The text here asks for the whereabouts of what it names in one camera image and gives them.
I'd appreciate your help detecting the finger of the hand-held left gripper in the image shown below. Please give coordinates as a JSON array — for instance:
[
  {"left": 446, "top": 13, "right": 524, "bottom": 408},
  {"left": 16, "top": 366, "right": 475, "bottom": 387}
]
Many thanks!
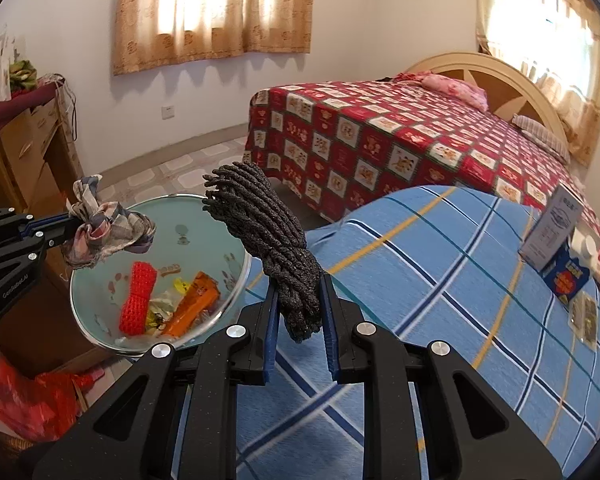
[
  {"left": 0, "top": 209, "right": 74, "bottom": 259},
  {"left": 0, "top": 226, "right": 79, "bottom": 287}
]

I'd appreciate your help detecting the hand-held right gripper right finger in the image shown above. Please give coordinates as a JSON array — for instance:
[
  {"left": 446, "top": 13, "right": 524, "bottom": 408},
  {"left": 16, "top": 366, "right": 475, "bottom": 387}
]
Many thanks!
[{"left": 320, "top": 272, "right": 563, "bottom": 480}]

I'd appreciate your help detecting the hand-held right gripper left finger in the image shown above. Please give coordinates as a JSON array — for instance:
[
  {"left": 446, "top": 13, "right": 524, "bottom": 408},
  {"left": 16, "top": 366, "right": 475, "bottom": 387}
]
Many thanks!
[{"left": 32, "top": 285, "right": 281, "bottom": 480}]

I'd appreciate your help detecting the plaid knotted cloth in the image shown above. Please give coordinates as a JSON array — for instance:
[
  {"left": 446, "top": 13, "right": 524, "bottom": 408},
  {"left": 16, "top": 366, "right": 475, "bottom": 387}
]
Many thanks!
[{"left": 62, "top": 175, "right": 157, "bottom": 268}]

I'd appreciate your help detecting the orange snack wrapper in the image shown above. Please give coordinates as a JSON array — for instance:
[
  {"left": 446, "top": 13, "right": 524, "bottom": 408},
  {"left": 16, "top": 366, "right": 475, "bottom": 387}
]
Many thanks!
[{"left": 162, "top": 271, "right": 221, "bottom": 337}]

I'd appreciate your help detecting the red mesh scrubber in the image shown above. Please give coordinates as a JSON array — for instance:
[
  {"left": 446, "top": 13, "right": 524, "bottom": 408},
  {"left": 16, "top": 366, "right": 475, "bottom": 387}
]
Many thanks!
[{"left": 120, "top": 261, "right": 158, "bottom": 337}]

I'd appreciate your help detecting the dark grey knitted cloth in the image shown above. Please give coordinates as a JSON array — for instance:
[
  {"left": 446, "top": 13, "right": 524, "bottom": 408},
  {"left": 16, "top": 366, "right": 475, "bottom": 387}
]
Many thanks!
[{"left": 201, "top": 161, "right": 326, "bottom": 345}]

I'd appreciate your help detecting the light blue trash bin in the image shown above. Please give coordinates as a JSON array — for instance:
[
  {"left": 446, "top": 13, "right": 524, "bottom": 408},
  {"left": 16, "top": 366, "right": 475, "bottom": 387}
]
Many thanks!
[{"left": 70, "top": 194, "right": 253, "bottom": 356}]

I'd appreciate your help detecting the wooden cabinet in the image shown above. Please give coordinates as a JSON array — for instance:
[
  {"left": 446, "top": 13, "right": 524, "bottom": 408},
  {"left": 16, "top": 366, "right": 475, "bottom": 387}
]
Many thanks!
[{"left": 0, "top": 85, "right": 111, "bottom": 376}]

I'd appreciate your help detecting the red floor plastic bag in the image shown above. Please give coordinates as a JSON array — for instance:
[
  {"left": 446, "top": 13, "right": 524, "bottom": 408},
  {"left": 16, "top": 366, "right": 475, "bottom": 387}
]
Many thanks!
[{"left": 0, "top": 360, "right": 106, "bottom": 443}]

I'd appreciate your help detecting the dark red cloth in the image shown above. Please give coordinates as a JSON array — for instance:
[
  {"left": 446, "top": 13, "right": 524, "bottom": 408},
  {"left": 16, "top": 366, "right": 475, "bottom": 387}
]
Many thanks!
[{"left": 0, "top": 82, "right": 61, "bottom": 121}]

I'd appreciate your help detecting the blue checked tablecloth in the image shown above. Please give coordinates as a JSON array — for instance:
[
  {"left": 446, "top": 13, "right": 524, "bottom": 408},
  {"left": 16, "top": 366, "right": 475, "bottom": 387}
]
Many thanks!
[{"left": 172, "top": 185, "right": 600, "bottom": 480}]

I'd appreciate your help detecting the artificial flower bunch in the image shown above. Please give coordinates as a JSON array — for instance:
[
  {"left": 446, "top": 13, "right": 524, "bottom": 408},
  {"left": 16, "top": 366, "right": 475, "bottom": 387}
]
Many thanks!
[{"left": 9, "top": 60, "right": 38, "bottom": 93}]

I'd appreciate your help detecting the red checked bedspread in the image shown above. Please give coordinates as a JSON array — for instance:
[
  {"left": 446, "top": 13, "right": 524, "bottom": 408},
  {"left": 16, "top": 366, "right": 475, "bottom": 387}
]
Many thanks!
[{"left": 244, "top": 81, "right": 600, "bottom": 341}]

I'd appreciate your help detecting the white upright box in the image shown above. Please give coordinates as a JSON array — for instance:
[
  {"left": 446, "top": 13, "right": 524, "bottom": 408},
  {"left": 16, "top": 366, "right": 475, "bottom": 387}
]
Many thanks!
[{"left": 519, "top": 186, "right": 585, "bottom": 272}]

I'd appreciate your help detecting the blue milk carton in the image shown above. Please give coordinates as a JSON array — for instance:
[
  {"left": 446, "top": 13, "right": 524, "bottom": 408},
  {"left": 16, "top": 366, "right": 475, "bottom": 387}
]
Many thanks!
[{"left": 542, "top": 232, "right": 600, "bottom": 308}]

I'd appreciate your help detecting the wide beige patterned curtain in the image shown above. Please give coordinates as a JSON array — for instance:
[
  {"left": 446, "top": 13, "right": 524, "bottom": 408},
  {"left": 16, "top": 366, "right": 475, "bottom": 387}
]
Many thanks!
[{"left": 111, "top": 0, "right": 315, "bottom": 77}]

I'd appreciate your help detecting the small clear sachet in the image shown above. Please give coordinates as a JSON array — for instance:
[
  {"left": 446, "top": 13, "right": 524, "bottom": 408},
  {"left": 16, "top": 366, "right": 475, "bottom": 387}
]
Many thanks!
[{"left": 570, "top": 291, "right": 600, "bottom": 347}]

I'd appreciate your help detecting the pink pillow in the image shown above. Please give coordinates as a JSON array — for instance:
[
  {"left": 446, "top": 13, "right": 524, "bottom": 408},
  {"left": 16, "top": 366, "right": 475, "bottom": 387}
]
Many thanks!
[{"left": 397, "top": 72, "right": 488, "bottom": 111}]

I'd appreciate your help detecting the striped pillow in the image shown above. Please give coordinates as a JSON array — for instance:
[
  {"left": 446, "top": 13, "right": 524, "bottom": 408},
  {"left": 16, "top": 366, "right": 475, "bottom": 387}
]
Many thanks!
[{"left": 511, "top": 114, "right": 571, "bottom": 163}]

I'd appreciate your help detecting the cream wooden headboard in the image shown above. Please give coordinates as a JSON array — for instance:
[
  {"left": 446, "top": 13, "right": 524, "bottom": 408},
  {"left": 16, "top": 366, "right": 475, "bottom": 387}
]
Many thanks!
[{"left": 404, "top": 51, "right": 568, "bottom": 133}]

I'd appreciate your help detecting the narrow beige patterned curtain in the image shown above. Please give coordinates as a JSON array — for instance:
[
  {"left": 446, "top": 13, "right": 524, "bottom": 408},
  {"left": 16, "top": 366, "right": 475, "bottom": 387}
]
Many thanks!
[{"left": 472, "top": 0, "right": 600, "bottom": 167}]

